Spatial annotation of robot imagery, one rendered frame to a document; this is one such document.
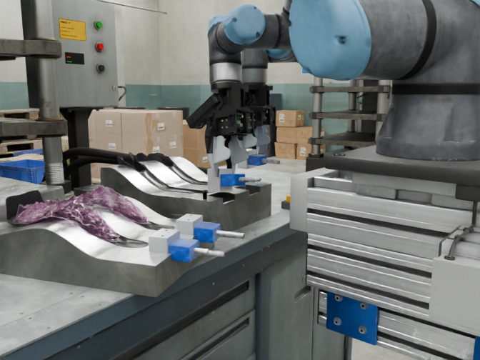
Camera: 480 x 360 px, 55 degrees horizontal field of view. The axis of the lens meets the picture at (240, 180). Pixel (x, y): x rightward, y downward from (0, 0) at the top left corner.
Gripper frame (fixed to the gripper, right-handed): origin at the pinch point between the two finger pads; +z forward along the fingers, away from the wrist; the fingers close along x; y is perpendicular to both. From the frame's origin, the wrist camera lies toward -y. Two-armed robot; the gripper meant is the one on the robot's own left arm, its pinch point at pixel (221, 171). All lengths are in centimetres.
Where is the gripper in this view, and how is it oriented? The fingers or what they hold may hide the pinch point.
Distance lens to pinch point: 107.0
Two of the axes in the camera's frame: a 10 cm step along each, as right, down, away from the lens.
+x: 5.8, -0.1, 8.1
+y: 8.1, -0.3, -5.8
